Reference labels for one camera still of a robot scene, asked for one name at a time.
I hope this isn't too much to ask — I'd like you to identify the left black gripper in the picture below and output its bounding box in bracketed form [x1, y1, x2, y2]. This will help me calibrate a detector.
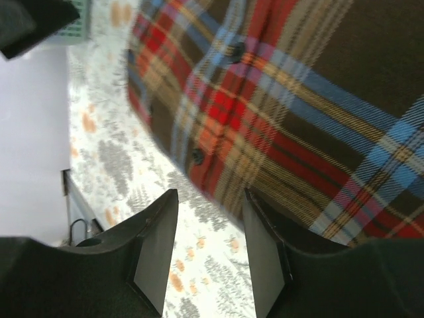
[1, 0, 80, 60]

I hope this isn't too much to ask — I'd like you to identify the grey perforated basket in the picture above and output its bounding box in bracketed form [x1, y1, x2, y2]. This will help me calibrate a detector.
[48, 0, 91, 45]

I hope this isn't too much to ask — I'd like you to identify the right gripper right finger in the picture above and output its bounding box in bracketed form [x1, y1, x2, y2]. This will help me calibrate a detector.
[243, 189, 423, 317]

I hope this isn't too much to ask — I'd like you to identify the aluminium frame rail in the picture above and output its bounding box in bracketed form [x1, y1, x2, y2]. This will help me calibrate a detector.
[60, 170, 104, 246]

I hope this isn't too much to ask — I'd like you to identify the plaid long sleeve shirt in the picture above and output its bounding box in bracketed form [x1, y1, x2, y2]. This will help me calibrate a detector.
[127, 0, 423, 245]

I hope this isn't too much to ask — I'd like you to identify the floral table mat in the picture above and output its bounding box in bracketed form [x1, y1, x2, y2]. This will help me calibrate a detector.
[68, 1, 255, 317]

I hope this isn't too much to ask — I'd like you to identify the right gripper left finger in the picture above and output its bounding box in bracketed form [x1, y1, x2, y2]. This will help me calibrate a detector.
[1, 189, 178, 317]

